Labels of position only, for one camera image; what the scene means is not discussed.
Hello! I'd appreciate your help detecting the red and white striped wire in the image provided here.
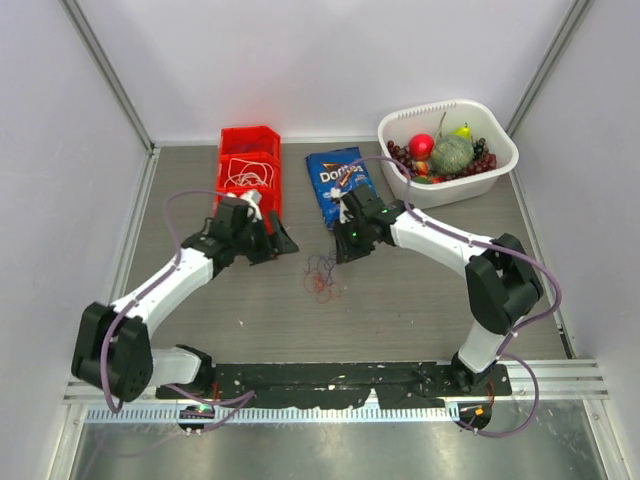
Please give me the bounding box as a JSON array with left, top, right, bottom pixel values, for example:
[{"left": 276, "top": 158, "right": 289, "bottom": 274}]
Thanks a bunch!
[{"left": 302, "top": 267, "right": 344, "bottom": 305}]

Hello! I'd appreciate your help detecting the green melon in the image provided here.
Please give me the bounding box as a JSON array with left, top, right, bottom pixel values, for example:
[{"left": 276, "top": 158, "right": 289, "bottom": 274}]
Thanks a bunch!
[{"left": 430, "top": 134, "right": 474, "bottom": 175}]

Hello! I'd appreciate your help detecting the left aluminium frame post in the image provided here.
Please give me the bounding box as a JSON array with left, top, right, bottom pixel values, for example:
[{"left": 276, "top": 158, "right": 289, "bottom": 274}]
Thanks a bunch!
[{"left": 59, "top": 0, "right": 155, "bottom": 153}]

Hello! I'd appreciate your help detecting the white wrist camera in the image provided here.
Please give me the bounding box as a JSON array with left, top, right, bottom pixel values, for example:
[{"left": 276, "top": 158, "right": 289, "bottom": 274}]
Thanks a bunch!
[
  {"left": 329, "top": 187, "right": 350, "bottom": 224},
  {"left": 227, "top": 189, "right": 263, "bottom": 221}
]

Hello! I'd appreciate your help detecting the aluminium frame post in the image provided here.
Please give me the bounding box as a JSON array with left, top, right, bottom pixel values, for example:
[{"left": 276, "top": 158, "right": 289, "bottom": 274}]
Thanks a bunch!
[
  {"left": 506, "top": 0, "right": 594, "bottom": 137},
  {"left": 59, "top": 0, "right": 155, "bottom": 153}
]

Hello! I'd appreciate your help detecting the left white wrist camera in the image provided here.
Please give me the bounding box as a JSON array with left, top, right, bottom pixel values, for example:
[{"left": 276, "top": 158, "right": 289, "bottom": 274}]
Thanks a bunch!
[{"left": 227, "top": 189, "right": 263, "bottom": 221}]

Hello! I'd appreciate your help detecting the green pear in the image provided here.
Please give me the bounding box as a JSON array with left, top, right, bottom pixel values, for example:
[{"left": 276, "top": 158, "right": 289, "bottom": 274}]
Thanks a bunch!
[{"left": 451, "top": 123, "right": 472, "bottom": 141}]

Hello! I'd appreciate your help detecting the slotted cable duct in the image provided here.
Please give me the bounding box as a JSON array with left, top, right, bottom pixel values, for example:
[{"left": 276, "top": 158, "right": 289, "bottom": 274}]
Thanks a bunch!
[{"left": 85, "top": 403, "right": 459, "bottom": 425}]

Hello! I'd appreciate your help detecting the white plastic basket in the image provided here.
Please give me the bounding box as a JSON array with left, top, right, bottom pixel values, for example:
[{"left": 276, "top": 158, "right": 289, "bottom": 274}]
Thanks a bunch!
[{"left": 378, "top": 99, "right": 519, "bottom": 208}]

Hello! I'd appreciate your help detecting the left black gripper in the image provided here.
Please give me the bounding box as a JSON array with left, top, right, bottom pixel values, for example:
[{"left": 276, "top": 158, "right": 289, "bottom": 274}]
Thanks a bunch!
[{"left": 232, "top": 210, "right": 298, "bottom": 266}]

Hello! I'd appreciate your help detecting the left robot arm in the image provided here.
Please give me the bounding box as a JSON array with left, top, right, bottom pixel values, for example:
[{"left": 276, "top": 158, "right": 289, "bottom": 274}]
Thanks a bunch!
[{"left": 71, "top": 197, "right": 299, "bottom": 412}]

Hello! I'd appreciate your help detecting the blue Doritos chip bag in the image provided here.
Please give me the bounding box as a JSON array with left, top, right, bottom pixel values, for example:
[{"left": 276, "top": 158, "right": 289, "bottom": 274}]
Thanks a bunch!
[{"left": 305, "top": 147, "right": 376, "bottom": 231}]

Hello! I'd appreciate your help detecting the right aluminium frame post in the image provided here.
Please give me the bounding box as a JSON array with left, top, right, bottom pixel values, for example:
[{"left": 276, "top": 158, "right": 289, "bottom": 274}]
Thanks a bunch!
[{"left": 506, "top": 0, "right": 594, "bottom": 137}]

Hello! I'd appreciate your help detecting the red apple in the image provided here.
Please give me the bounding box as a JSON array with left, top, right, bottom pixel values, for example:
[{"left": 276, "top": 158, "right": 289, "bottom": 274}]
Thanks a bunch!
[{"left": 408, "top": 133, "right": 435, "bottom": 161}]

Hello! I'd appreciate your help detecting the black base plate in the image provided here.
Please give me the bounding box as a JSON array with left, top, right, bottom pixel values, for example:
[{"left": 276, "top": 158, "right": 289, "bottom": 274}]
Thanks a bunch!
[{"left": 180, "top": 361, "right": 512, "bottom": 410}]

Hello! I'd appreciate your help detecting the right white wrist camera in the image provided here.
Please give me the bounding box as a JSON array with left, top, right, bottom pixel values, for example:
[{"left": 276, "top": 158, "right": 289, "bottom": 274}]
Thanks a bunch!
[{"left": 329, "top": 187, "right": 350, "bottom": 224}]

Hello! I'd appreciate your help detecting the red plastic bin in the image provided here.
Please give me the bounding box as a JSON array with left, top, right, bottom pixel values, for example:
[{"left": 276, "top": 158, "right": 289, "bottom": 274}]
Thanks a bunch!
[{"left": 215, "top": 125, "right": 282, "bottom": 234}]

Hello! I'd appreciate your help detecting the dark red grape bunch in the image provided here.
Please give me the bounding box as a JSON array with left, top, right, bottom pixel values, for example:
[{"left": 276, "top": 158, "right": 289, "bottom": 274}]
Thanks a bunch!
[{"left": 386, "top": 140, "right": 417, "bottom": 178}]

